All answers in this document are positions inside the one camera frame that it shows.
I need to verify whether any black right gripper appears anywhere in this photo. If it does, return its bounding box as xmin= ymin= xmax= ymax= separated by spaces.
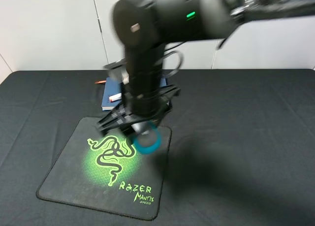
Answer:
xmin=96 ymin=60 xmax=181 ymax=135

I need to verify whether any white marker pen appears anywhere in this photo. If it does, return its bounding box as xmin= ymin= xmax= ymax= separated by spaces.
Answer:
xmin=109 ymin=93 xmax=122 ymax=102

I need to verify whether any grey and blue computer mouse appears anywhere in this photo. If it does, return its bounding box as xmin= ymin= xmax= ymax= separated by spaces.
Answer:
xmin=131 ymin=121 xmax=161 ymax=154

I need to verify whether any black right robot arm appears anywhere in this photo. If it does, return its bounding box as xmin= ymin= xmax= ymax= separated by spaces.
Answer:
xmin=98 ymin=0 xmax=315 ymax=134

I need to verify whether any blue notebook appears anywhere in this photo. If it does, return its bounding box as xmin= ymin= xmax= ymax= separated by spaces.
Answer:
xmin=101 ymin=77 xmax=168 ymax=112

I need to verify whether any black razer mouse pad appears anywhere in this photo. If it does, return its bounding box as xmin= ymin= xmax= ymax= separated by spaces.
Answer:
xmin=36 ymin=117 xmax=172 ymax=221

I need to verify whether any orange bookmark ribbon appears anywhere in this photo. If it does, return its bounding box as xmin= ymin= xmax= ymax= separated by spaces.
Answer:
xmin=95 ymin=80 xmax=106 ymax=85

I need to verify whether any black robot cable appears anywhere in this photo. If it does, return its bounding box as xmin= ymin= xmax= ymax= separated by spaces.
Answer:
xmin=162 ymin=42 xmax=185 ymax=79

